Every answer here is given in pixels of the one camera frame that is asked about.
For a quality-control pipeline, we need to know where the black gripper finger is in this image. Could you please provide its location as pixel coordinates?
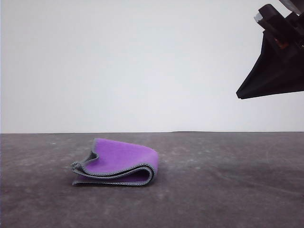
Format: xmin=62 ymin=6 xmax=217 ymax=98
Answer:
xmin=239 ymin=70 xmax=304 ymax=100
xmin=236 ymin=31 xmax=304 ymax=96

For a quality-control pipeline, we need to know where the grey table cloth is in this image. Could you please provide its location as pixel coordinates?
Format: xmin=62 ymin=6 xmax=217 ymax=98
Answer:
xmin=0 ymin=131 xmax=304 ymax=228

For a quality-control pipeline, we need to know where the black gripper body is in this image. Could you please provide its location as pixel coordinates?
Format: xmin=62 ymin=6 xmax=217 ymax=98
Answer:
xmin=257 ymin=3 xmax=304 ymax=56

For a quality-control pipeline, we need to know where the purple towel with grey hem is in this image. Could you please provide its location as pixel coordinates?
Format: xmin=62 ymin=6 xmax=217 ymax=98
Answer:
xmin=71 ymin=137 xmax=159 ymax=187

